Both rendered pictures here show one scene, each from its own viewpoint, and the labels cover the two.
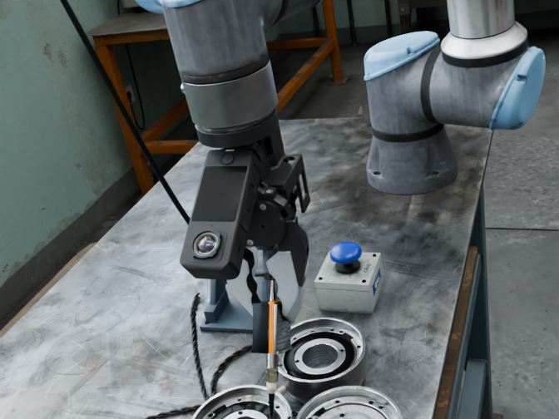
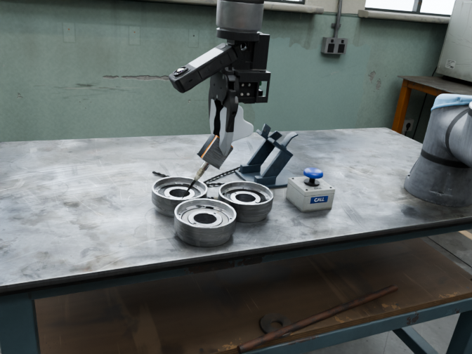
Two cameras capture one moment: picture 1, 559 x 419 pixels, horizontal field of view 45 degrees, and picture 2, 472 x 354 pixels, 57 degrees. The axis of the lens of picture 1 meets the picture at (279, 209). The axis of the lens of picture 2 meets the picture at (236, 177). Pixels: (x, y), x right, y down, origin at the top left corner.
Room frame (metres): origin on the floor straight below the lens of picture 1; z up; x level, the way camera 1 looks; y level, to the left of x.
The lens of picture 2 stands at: (-0.02, -0.48, 1.19)
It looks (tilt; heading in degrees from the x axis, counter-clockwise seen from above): 23 degrees down; 40
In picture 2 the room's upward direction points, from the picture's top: 5 degrees clockwise
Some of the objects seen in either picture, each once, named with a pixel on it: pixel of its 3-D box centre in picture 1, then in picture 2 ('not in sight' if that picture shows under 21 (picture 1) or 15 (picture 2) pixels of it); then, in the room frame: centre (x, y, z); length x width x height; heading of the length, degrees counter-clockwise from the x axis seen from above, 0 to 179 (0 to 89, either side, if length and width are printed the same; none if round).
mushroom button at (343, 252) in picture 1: (347, 263); (312, 180); (0.71, -0.07, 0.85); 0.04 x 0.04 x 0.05
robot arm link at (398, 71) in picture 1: (407, 80); (459, 124); (1.01, -0.24, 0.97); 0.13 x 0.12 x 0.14; 47
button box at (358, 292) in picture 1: (351, 277); (312, 192); (0.72, -0.07, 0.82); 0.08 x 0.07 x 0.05; 154
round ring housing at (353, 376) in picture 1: (320, 362); (244, 201); (0.58, -0.01, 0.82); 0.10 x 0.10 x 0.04
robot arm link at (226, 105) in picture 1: (227, 94); (238, 17); (0.55, 0.02, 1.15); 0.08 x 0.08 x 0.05
